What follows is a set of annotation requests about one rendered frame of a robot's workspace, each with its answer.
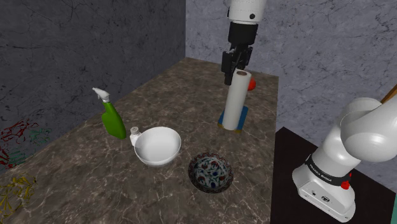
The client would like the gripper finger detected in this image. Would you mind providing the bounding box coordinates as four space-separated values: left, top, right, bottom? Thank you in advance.
221 46 239 87
237 45 253 71

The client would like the white paper towel roll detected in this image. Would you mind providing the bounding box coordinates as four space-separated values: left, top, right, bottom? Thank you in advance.
223 69 253 131

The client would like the white bowl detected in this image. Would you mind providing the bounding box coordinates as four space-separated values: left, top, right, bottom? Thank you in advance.
133 126 183 167

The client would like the floral patterned bowl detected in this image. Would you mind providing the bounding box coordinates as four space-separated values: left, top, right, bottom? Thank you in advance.
188 151 235 195

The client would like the white salt shaker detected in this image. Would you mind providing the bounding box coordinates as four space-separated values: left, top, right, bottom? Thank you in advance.
129 125 142 147

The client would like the green spray bottle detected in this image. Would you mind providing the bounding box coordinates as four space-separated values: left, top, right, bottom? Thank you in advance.
92 87 127 140

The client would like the black robot stand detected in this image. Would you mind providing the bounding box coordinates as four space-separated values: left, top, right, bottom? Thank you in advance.
270 126 397 224

